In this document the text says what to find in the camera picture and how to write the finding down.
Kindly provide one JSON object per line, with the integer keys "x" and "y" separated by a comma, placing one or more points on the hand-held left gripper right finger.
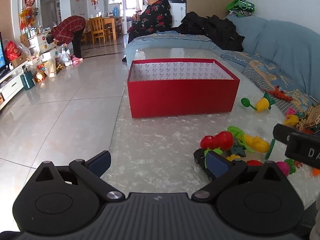
{"x": 217, "y": 162}

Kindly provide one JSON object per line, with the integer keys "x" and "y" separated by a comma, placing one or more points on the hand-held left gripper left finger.
{"x": 100, "y": 161}

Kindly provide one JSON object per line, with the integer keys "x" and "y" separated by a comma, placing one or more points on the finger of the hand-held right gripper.
{"x": 281, "y": 131}

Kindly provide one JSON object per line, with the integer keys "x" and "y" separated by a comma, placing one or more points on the red cherry toy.
{"x": 222, "y": 138}

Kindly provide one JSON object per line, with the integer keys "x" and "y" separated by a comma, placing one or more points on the red cardboard box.
{"x": 180, "y": 97}

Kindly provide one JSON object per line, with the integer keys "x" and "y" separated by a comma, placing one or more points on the yellow curved toy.
{"x": 291, "y": 120}

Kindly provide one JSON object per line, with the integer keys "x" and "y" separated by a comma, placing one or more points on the black toy car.
{"x": 200, "y": 157}

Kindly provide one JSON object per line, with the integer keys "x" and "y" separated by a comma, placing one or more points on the small pink toy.
{"x": 290, "y": 111}

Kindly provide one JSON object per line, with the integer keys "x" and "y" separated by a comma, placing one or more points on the orange carrot toy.
{"x": 316, "y": 172}

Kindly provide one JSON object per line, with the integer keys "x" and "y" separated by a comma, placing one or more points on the pink radish toy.
{"x": 283, "y": 168}

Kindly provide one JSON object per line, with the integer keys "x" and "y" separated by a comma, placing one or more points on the yellow toy with green leaves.
{"x": 255, "y": 142}

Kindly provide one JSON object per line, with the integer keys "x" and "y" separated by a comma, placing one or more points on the green ball yellow body toy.
{"x": 262, "y": 104}

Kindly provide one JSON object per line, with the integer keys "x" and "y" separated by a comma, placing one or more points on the wooden model house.
{"x": 312, "y": 120}

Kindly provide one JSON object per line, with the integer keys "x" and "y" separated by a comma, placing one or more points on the orange lobster toy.
{"x": 281, "y": 93}

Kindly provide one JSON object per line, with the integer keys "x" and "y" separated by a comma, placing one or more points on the blue printed blanket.
{"x": 262, "y": 72}

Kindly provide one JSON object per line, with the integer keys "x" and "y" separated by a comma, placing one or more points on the sofa with blue cover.
{"x": 282, "y": 40}

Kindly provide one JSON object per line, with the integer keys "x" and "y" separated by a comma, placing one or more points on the red and gold packages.
{"x": 40, "y": 75}

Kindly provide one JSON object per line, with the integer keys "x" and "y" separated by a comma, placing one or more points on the yellowish plastic bag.
{"x": 51, "y": 67}

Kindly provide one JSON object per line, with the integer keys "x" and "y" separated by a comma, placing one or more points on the white plastic bag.
{"x": 65, "y": 56}

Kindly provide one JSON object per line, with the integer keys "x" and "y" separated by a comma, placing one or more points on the white television cabinet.
{"x": 10, "y": 85}

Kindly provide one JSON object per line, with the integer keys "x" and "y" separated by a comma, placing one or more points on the pile of black jackets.
{"x": 215, "y": 30}

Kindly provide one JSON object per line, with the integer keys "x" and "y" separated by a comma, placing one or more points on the green bag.
{"x": 240, "y": 5}

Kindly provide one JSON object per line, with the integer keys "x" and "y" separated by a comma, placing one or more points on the white drawer cabinet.
{"x": 37, "y": 42}

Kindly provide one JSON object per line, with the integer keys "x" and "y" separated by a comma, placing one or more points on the wooden chair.
{"x": 96, "y": 26}

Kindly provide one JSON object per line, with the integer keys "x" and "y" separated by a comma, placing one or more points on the red gift bag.
{"x": 13, "y": 51}

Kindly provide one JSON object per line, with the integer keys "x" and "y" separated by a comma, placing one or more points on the wooden dining table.
{"x": 110, "y": 20}

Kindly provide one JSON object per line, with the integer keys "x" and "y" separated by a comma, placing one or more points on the television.
{"x": 2, "y": 55}

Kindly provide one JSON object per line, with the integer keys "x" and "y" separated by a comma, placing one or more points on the large brown cardboard box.
{"x": 207, "y": 2}

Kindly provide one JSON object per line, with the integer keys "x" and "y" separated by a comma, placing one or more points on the blue water bottle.
{"x": 115, "y": 11}

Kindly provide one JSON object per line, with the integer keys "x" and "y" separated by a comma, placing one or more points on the white refrigerator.
{"x": 177, "y": 10}

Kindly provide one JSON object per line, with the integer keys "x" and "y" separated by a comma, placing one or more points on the golden wheat decoration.
{"x": 28, "y": 15}

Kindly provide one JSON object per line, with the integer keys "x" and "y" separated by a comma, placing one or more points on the small white camera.
{"x": 11, "y": 66}

